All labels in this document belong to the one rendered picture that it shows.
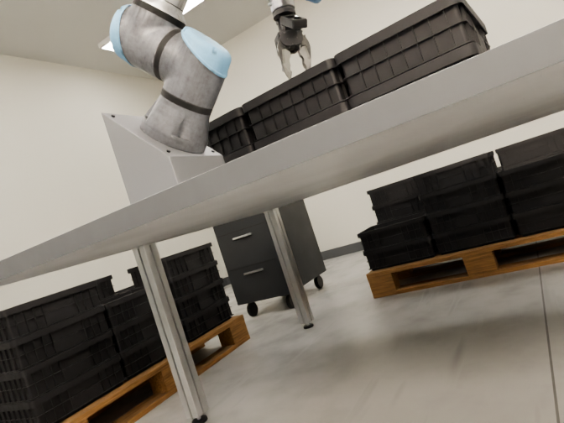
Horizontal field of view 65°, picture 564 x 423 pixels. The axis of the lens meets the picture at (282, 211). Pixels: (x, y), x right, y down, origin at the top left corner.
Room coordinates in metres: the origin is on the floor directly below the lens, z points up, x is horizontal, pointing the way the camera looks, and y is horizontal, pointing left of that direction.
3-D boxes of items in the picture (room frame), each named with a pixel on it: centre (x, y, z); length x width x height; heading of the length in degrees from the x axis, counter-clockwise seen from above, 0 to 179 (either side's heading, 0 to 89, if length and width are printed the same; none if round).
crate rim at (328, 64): (1.31, -0.21, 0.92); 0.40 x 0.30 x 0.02; 147
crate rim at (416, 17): (1.15, -0.46, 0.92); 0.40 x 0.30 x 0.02; 147
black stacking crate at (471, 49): (1.15, -0.46, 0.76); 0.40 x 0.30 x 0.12; 147
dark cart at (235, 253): (3.28, 0.16, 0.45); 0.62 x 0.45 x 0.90; 151
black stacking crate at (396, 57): (1.15, -0.46, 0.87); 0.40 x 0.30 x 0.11; 147
